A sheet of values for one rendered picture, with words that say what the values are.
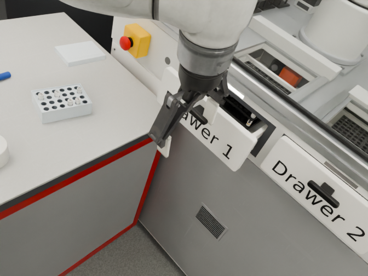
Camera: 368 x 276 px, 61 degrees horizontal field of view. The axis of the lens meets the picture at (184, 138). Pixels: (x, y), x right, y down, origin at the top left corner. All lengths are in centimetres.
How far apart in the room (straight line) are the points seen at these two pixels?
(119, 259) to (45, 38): 93
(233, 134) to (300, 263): 42
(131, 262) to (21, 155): 84
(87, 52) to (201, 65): 63
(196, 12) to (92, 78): 61
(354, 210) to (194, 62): 47
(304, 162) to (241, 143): 15
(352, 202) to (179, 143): 52
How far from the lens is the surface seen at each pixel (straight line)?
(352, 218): 77
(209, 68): 47
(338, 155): 73
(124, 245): 149
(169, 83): 79
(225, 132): 72
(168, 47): 90
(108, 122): 84
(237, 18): 42
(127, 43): 92
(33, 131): 81
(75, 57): 102
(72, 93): 87
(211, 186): 98
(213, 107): 66
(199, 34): 44
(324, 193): 71
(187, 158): 99
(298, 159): 74
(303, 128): 72
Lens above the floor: 135
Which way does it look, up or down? 44 degrees down
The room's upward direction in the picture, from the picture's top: 22 degrees clockwise
